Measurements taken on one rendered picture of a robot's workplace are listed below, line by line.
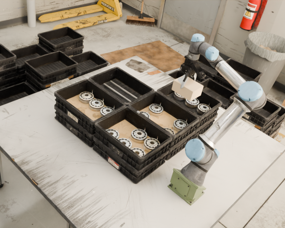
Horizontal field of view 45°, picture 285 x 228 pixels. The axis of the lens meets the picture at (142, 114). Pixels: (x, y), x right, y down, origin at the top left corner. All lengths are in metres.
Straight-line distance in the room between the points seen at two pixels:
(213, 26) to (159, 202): 3.55
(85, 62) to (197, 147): 2.20
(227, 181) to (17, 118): 1.47
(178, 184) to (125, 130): 0.50
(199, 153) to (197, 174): 0.19
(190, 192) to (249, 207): 1.25
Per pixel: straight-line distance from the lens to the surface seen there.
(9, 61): 3.42
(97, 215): 1.95
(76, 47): 3.83
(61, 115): 2.39
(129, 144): 2.11
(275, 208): 3.32
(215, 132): 1.88
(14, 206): 2.88
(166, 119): 2.40
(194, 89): 2.24
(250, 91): 1.87
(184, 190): 2.06
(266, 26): 4.86
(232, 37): 5.12
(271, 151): 2.69
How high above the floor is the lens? 2.30
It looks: 38 degrees down
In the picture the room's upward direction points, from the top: 11 degrees clockwise
